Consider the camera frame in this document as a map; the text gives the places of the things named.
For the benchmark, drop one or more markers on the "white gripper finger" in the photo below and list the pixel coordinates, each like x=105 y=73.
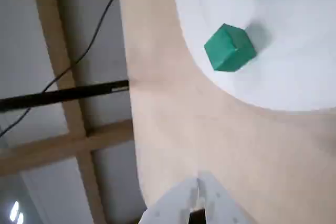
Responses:
x=220 y=203
x=173 y=203

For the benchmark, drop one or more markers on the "wooden shelf frame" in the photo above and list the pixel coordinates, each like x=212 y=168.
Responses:
x=76 y=140

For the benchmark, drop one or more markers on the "black metal bar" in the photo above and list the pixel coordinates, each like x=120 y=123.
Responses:
x=65 y=94

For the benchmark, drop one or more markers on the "white paper plate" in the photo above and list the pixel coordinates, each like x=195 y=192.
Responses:
x=288 y=64

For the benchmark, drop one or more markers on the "green cube block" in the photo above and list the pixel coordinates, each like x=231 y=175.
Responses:
x=229 y=49

